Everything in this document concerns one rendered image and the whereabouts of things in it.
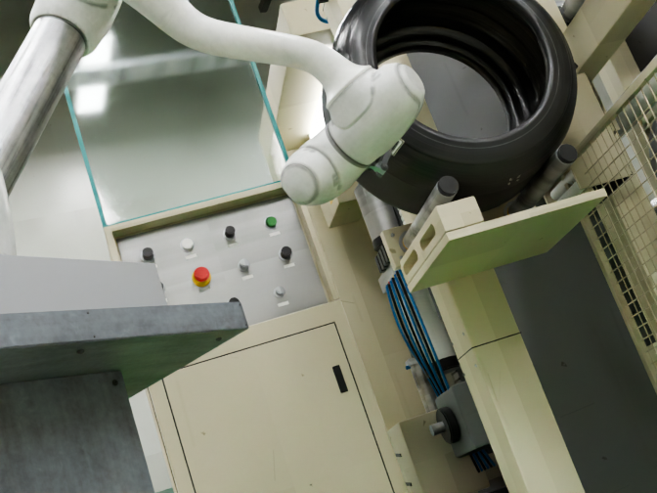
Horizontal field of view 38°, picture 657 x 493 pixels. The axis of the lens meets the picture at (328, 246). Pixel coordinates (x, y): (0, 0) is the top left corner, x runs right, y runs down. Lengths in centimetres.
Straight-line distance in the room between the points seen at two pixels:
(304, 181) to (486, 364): 85
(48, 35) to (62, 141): 1023
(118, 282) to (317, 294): 141
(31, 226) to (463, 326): 952
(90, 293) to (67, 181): 1056
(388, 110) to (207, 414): 115
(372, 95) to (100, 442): 70
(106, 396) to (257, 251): 142
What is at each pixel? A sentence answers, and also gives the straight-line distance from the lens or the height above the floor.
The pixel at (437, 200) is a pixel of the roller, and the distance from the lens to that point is 200.
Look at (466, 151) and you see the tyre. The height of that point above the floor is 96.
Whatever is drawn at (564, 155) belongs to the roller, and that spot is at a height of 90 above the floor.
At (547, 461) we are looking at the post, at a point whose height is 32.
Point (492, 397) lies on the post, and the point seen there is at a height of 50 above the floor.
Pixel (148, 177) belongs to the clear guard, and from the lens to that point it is 269.
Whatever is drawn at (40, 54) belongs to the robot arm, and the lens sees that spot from 176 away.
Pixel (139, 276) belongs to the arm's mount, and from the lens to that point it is 128.
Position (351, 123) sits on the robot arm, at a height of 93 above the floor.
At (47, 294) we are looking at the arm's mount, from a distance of 118.
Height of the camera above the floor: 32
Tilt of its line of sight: 16 degrees up
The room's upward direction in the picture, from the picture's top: 20 degrees counter-clockwise
